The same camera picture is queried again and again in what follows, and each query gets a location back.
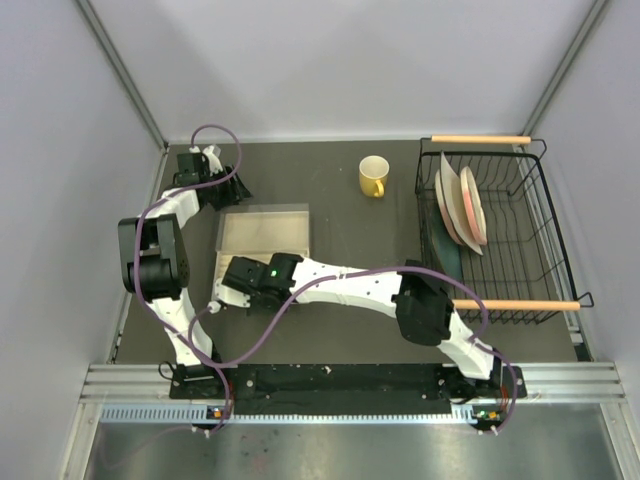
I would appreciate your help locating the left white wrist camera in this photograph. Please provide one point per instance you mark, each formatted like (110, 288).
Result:
(212, 155)

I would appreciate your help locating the black wire dish rack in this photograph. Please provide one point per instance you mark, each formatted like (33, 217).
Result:
(525, 258)

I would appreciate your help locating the pink plate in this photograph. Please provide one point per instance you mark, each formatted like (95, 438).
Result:
(473, 206)

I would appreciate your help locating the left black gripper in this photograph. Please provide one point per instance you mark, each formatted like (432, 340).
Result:
(235, 192)

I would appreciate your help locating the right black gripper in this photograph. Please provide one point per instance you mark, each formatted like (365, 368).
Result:
(255, 305)

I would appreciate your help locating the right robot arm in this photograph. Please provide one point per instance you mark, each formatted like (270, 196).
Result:
(411, 294)

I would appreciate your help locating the cream plate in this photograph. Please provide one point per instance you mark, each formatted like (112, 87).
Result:
(451, 205)

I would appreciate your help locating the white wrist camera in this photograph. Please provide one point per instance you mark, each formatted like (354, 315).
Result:
(223, 297)
(212, 155)

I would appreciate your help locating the yellow mug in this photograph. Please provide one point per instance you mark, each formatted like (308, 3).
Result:
(373, 176)

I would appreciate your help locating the dark teal plate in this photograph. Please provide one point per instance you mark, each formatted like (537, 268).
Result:
(445, 248)

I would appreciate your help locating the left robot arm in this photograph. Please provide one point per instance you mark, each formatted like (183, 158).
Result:
(153, 256)

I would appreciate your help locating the grey cable duct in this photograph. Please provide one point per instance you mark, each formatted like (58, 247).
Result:
(209, 413)

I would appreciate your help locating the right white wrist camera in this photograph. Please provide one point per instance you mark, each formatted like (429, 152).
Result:
(223, 297)

